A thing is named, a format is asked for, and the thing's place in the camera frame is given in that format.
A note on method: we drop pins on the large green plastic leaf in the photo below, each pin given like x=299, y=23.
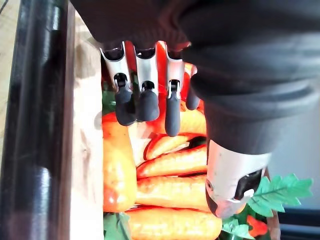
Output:
x=277, y=192

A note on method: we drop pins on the small red-orange vegetable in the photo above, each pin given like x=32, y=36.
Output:
x=257, y=226

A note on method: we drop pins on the black metal shelf post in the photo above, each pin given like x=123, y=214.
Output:
x=35, y=125

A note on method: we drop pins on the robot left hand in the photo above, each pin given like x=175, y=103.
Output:
x=225, y=37

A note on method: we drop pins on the dark shelf rail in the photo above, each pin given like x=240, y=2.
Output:
x=300, y=222

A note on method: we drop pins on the fat orange carrot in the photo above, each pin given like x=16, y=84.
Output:
x=117, y=165

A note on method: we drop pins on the small orange carrot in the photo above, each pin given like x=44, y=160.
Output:
x=165, y=145

